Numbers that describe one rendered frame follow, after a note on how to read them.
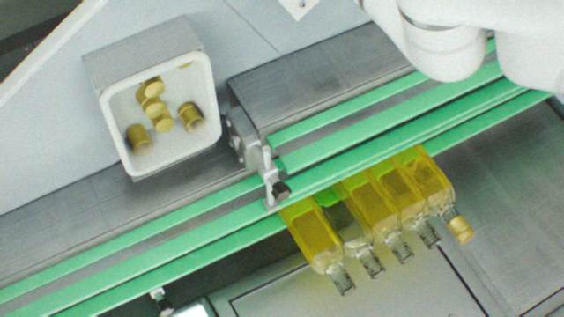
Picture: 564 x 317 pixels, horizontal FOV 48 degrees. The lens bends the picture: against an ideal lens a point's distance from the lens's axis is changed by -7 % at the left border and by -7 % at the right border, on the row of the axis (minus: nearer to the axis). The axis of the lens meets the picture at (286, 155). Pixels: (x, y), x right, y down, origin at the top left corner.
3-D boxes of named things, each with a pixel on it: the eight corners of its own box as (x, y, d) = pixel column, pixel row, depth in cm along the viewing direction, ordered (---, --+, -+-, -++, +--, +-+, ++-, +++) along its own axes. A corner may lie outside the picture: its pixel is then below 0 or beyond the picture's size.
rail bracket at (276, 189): (245, 179, 117) (278, 233, 111) (236, 120, 104) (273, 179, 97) (260, 172, 118) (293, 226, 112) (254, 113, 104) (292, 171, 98)
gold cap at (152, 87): (133, 68, 100) (142, 86, 98) (154, 60, 101) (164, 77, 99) (137, 83, 103) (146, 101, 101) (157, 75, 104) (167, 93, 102)
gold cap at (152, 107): (133, 89, 104) (142, 107, 101) (153, 81, 105) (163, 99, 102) (137, 103, 107) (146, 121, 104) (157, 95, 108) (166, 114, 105)
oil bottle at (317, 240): (263, 190, 124) (320, 283, 113) (262, 173, 120) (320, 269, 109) (290, 178, 126) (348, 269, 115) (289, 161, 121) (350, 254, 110)
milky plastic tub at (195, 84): (114, 144, 114) (130, 181, 109) (80, 57, 95) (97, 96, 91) (204, 106, 118) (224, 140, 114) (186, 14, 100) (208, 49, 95)
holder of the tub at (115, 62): (121, 159, 118) (135, 191, 114) (81, 55, 96) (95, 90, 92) (205, 122, 123) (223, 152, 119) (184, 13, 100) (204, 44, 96)
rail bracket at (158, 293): (136, 269, 124) (162, 328, 117) (127, 254, 119) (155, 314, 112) (154, 261, 125) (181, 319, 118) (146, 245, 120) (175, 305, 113)
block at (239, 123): (226, 144, 120) (243, 173, 116) (221, 111, 112) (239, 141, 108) (245, 136, 120) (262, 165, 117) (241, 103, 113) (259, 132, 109)
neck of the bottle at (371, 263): (356, 260, 114) (370, 282, 111) (357, 253, 111) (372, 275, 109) (371, 252, 114) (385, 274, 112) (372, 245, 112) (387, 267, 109)
